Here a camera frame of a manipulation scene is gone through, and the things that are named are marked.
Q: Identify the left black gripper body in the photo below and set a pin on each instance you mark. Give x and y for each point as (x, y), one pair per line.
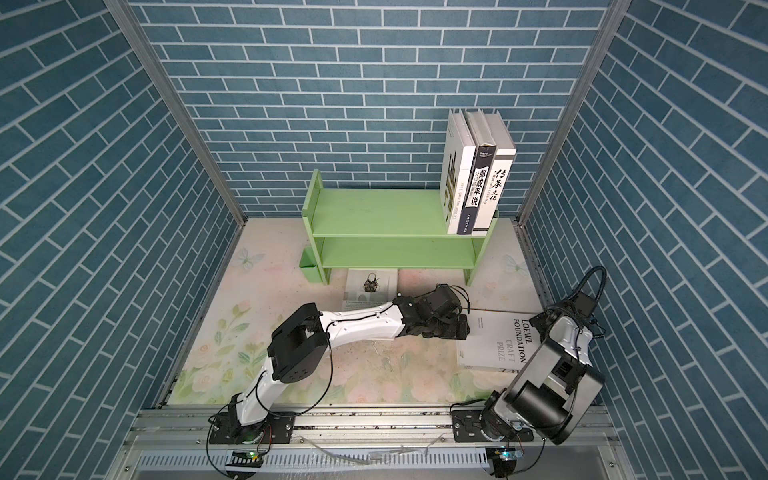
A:
(447, 326)

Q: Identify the white Loewe Foundation Craft Prize book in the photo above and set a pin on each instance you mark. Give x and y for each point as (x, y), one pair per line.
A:
(503, 341)

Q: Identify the white book with barcode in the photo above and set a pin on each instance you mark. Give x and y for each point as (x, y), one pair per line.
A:
(367, 288)

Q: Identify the white La Dame aux camelias book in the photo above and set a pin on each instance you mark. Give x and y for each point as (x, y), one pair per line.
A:
(458, 158)

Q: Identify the Chinese book with man portrait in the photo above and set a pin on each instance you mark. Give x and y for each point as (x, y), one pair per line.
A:
(485, 151)

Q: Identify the large white black-spine book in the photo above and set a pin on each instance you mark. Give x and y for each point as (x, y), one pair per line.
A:
(504, 158)

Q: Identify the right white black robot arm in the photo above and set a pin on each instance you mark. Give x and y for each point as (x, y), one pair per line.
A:
(558, 383)

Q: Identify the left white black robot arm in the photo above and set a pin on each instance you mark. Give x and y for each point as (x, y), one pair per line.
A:
(298, 345)

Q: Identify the green two-tier shelf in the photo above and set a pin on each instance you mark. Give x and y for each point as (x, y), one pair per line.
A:
(383, 229)

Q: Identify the small green box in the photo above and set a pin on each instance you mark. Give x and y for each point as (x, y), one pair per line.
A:
(309, 267)

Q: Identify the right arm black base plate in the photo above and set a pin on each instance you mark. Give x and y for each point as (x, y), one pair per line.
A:
(468, 427)

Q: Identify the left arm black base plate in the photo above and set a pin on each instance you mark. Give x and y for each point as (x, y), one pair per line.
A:
(227, 430)

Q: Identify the aluminium mounting rail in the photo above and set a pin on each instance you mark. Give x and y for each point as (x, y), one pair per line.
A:
(400, 426)

